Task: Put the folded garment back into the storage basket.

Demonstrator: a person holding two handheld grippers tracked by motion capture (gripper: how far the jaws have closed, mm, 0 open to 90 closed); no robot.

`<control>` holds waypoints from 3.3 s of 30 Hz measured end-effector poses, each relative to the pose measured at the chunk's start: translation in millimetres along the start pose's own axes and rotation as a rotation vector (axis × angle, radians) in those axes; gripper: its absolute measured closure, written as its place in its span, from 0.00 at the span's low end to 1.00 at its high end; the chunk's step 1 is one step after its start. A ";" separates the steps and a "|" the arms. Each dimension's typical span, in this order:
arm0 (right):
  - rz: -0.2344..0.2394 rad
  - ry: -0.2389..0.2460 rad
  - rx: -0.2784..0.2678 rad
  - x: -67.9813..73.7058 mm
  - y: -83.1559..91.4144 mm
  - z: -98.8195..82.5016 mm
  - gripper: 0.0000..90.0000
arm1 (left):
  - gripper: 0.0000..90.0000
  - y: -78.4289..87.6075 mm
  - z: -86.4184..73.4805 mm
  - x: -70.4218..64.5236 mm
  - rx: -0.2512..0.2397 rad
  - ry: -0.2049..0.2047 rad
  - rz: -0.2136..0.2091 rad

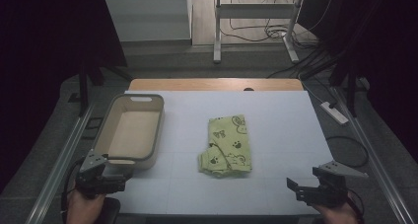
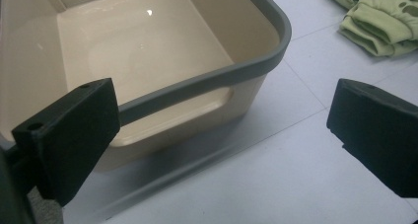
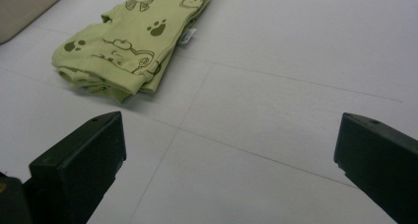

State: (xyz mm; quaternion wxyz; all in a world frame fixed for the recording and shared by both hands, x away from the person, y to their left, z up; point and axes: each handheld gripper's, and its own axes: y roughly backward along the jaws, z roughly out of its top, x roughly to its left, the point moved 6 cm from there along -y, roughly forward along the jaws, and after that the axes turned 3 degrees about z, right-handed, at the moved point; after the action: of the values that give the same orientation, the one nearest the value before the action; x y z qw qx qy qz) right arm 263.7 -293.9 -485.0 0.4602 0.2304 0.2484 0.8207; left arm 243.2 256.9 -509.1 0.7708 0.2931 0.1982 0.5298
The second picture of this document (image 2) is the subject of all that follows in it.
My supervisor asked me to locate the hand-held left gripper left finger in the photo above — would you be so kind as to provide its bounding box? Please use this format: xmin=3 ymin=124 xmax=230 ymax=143
xmin=11 ymin=77 xmax=121 ymax=207

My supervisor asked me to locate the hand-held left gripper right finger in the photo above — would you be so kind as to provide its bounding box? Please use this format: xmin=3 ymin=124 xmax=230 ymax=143
xmin=326 ymin=78 xmax=418 ymax=199

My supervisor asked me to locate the green printed cloth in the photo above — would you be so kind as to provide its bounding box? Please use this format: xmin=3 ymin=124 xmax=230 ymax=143
xmin=316 ymin=0 xmax=418 ymax=58

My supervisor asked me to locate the beige plastic basket grey rim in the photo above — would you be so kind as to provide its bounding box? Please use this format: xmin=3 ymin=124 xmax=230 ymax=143
xmin=0 ymin=0 xmax=293 ymax=173

